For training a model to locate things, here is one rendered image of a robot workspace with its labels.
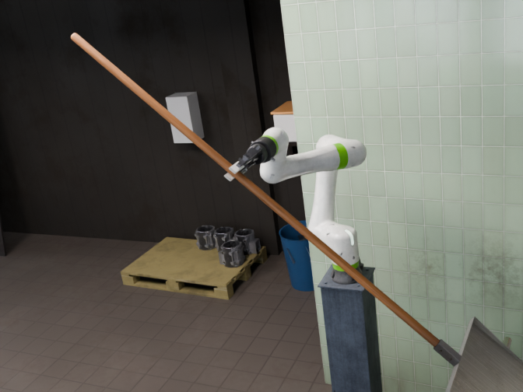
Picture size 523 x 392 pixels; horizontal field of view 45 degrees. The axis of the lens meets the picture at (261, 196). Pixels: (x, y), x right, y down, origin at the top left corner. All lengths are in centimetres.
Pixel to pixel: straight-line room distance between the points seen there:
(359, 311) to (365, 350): 21
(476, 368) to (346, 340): 88
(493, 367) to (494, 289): 118
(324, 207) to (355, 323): 56
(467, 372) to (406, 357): 167
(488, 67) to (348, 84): 70
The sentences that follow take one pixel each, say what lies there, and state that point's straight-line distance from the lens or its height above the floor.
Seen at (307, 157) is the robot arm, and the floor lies 184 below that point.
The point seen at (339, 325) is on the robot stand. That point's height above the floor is 99.
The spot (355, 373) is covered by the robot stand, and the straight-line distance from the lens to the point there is 317.
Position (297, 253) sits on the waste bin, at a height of 37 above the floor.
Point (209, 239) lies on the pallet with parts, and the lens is 596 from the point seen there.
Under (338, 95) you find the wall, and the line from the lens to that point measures 337.
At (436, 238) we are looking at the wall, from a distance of 349.
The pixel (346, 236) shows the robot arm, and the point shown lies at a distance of 285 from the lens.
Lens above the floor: 264
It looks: 21 degrees down
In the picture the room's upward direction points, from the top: 8 degrees counter-clockwise
